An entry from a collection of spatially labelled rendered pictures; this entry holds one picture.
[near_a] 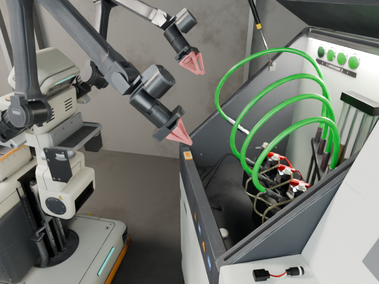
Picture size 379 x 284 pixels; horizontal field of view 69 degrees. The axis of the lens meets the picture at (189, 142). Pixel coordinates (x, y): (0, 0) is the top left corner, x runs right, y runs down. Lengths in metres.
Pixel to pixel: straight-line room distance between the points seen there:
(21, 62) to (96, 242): 1.16
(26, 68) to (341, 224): 0.94
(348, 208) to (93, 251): 1.41
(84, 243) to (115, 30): 1.81
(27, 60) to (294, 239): 0.90
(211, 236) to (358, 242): 0.38
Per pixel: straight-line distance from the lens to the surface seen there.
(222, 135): 1.30
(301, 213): 0.73
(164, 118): 0.73
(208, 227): 0.88
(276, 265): 0.79
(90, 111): 3.14
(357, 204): 0.69
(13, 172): 1.58
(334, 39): 1.13
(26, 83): 0.99
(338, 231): 0.73
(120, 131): 3.07
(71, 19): 0.85
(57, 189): 1.35
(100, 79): 1.33
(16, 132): 1.10
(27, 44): 0.99
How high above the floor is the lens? 1.58
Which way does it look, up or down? 29 degrees down
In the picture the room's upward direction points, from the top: straight up
